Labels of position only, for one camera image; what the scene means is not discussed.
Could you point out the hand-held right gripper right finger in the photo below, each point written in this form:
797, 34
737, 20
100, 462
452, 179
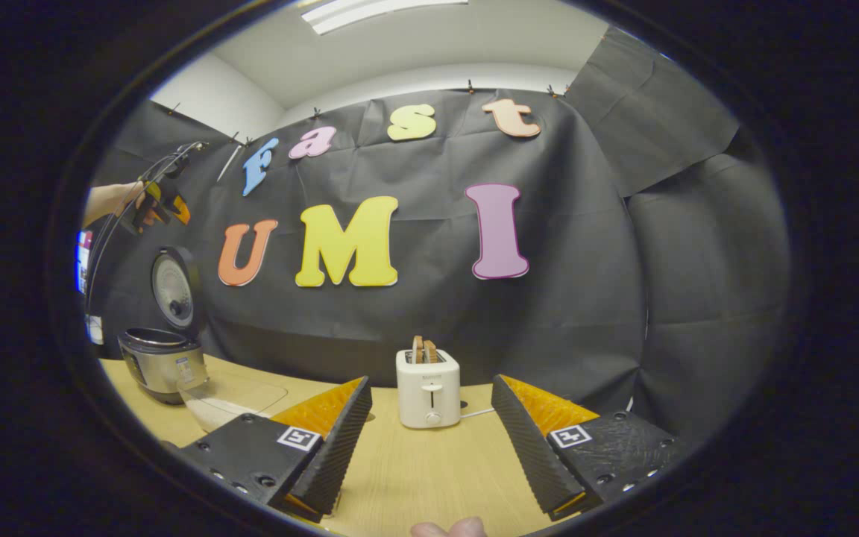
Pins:
526, 440

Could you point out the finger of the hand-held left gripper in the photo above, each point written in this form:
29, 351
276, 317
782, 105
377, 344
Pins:
180, 210

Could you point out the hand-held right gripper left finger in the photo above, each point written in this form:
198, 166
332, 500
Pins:
336, 447

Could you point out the pile of white rice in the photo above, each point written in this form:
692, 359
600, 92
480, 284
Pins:
221, 414

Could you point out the silver black rice cooker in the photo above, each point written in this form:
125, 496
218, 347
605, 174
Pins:
161, 358

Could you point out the computer monitor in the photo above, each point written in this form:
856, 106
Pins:
83, 261

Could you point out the white toaster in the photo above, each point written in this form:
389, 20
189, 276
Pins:
428, 391

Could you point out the clear plastic container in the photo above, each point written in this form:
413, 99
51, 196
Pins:
243, 391

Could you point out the toast slice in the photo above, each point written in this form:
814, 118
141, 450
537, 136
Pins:
418, 349
431, 350

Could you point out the white side desk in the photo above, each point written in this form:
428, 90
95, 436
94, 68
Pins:
95, 330

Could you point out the ceiling light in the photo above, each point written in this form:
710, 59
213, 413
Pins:
377, 13

